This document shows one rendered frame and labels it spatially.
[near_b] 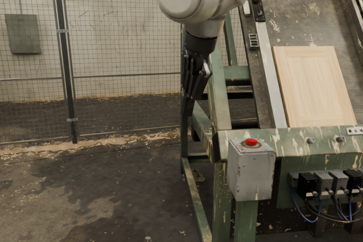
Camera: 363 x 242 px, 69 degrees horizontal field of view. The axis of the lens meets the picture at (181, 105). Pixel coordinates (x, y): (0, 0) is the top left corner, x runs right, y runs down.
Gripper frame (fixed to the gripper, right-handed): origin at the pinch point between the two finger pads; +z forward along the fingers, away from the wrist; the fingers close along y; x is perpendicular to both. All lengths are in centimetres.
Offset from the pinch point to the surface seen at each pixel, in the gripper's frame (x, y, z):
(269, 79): -53, 25, 10
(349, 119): -83, 1, 19
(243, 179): -17.9, -12.1, 22.5
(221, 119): -26.7, 16.8, 22.0
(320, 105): -73, 10, 16
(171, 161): -64, 122, 162
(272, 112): -49, 13, 19
